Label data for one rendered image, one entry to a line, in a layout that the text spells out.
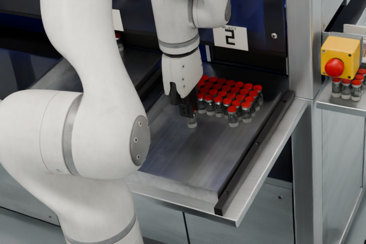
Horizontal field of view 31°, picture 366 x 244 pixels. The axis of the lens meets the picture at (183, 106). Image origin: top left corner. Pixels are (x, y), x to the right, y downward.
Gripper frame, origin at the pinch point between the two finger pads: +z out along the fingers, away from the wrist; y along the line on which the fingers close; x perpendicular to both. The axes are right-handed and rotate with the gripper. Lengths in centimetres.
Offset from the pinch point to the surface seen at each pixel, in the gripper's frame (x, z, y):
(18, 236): -94, 94, -13
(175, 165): 2.7, 5.7, 13.3
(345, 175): 22, 55, -47
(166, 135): -3.9, 5.7, 4.9
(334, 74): 28.5, -5.0, -13.5
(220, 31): 0.9, -9.4, -16.9
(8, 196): -96, 77, -17
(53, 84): -42.6, 5.6, -4.0
